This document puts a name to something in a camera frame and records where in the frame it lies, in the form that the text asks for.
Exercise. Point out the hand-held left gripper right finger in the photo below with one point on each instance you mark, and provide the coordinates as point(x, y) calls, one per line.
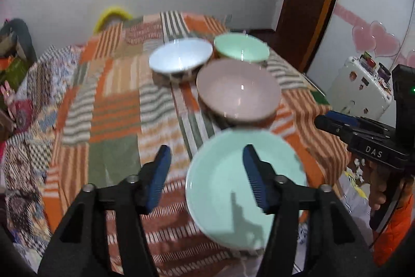
point(257, 179)

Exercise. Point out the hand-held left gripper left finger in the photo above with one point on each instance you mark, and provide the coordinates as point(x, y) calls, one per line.
point(159, 176)

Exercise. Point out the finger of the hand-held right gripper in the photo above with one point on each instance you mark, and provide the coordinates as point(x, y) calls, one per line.
point(330, 126)
point(343, 119)

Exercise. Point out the mint green plate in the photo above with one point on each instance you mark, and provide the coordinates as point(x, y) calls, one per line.
point(220, 173)

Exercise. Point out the pink bowl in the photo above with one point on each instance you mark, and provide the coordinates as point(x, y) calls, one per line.
point(238, 88)

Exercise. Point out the mint green bowl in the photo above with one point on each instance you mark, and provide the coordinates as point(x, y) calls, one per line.
point(241, 46)

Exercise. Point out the white bowl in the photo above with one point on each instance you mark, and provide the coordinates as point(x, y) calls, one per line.
point(178, 56)

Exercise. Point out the person's right forearm orange sleeve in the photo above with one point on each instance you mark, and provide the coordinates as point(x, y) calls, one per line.
point(397, 231)

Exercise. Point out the person's right hand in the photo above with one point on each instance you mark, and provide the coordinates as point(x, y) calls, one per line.
point(376, 189)

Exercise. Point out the white suitcase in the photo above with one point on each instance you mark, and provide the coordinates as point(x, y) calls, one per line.
point(356, 92)

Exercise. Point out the white printed bed sheet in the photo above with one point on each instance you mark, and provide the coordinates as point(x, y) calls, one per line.
point(353, 199)

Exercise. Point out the striped patchwork blanket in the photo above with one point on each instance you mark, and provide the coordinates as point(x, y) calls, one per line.
point(113, 134)

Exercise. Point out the brown wooden door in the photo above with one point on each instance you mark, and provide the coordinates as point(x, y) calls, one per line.
point(301, 4)

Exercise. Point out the patterned quilt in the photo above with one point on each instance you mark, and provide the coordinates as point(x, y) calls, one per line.
point(22, 166)

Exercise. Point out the yellow foam noodle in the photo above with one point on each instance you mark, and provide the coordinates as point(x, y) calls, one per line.
point(112, 10)

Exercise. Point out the pink bunny toy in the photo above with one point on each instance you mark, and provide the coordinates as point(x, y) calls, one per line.
point(6, 95)

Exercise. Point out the green storage box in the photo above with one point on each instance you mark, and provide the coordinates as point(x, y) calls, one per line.
point(14, 72)

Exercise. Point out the grey plush toy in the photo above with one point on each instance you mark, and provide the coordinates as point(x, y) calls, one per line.
point(22, 33)

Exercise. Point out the wooden door frame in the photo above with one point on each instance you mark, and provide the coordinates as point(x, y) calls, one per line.
point(327, 4)

